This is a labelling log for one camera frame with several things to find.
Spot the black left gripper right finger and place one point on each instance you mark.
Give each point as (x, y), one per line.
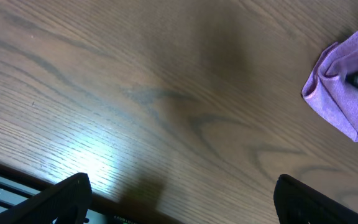
(297, 203)

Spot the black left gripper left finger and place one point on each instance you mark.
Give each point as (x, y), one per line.
(64, 202)

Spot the purple cloth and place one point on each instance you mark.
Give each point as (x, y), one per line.
(326, 89)

